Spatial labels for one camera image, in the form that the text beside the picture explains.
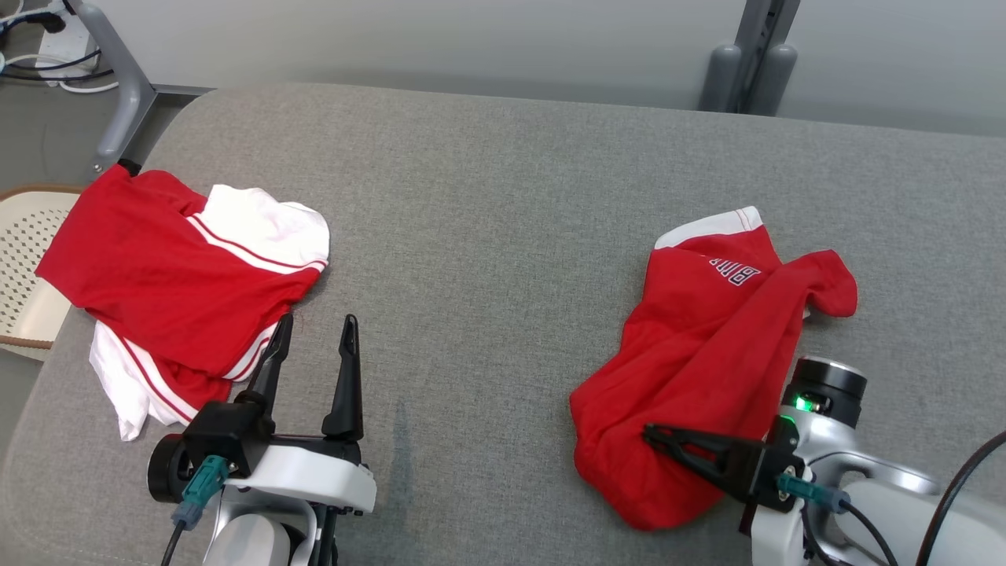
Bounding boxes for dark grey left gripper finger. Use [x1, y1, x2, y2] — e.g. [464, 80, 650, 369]
[238, 314, 294, 411]
[321, 314, 365, 443]

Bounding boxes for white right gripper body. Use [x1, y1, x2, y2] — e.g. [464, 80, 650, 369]
[747, 503, 807, 566]

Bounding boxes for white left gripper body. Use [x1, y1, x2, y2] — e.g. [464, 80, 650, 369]
[234, 435, 377, 513]

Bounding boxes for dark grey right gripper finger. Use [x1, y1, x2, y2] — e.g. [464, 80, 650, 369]
[642, 423, 768, 462]
[655, 440, 749, 505]

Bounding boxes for red shorts white waistband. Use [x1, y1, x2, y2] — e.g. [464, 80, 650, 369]
[569, 206, 858, 531]

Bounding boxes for red white basketball jersey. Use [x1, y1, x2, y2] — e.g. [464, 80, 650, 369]
[35, 164, 331, 441]

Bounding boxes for cream perforated laundry basket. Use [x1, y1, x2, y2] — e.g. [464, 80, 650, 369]
[0, 185, 86, 362]

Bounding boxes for grey slanted partition leg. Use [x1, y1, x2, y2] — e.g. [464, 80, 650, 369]
[67, 0, 213, 175]

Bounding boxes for white power strip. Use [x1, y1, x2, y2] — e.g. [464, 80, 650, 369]
[35, 0, 91, 68]

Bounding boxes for teal plug right camera cable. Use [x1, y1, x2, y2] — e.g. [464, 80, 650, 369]
[777, 472, 901, 566]

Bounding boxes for teal plug camera cable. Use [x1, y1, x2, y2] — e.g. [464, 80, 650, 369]
[777, 472, 901, 566]
[161, 454, 233, 566]

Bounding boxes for teal plug left camera cable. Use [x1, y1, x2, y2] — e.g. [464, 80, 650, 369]
[161, 454, 233, 566]

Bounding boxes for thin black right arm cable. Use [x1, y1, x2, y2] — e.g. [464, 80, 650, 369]
[914, 430, 1006, 566]

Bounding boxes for grey partition post two feet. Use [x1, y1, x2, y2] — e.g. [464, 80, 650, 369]
[698, 0, 801, 117]

